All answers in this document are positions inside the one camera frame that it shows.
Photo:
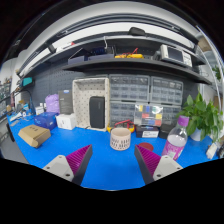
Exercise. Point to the grey drawer cabinet left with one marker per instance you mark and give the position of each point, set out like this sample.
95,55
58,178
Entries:
125,92

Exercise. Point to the red bottle lid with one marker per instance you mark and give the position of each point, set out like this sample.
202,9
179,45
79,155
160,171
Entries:
146,146

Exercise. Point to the blue box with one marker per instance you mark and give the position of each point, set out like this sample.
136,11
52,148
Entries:
46,120

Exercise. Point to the white perforated tray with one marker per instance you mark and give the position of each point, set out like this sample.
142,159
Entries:
82,91

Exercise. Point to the grey drawer cabinet right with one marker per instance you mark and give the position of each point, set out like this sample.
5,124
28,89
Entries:
167,93

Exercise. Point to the black white labelled box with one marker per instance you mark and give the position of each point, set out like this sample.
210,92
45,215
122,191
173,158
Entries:
147,132

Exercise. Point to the grey drawer cabinet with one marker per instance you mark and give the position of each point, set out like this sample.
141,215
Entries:
167,93
125,92

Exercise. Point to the clear parts organizer box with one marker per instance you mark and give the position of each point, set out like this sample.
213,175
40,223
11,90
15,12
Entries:
150,115

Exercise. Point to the yellow tool on shelf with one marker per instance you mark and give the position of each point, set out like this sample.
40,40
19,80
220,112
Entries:
133,54

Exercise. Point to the grey upright box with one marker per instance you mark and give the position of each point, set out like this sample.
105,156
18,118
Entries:
65,101

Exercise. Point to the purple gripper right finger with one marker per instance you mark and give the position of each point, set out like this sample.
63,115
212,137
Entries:
154,167

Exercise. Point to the purple bag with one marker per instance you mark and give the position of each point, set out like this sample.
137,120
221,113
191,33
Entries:
52,103

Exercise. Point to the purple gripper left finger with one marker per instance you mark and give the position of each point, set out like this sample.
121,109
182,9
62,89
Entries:
71,167

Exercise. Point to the brown cardboard box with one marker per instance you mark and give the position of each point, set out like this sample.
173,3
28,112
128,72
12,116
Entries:
34,135

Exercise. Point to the black speaker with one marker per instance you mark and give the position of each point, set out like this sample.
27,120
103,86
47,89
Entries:
97,112

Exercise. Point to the plastic water bottle purple cap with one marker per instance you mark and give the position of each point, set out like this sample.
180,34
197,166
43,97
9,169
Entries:
177,139

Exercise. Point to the yellow red multimeter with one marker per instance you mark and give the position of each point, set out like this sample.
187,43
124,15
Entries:
123,124

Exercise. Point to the green potted plant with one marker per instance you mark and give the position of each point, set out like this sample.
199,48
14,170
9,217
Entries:
203,116

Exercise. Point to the dark shelf board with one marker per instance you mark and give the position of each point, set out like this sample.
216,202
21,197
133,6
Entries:
143,65

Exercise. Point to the white patterned ceramic cup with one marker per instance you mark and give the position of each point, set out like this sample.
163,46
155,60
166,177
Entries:
120,139

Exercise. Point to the small white box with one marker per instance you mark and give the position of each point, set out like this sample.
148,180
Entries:
67,122

